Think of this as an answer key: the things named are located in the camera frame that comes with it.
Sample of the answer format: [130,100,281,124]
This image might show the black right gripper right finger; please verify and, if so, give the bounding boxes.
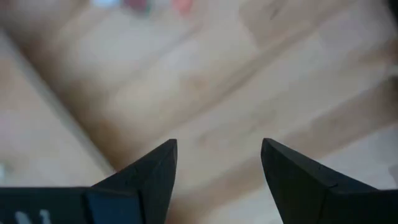
[261,138,377,224]

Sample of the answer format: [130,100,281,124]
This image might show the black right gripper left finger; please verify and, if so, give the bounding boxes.
[91,139,178,224]

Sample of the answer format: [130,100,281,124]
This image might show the small blue bottle red pills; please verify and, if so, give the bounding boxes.
[123,0,152,14]

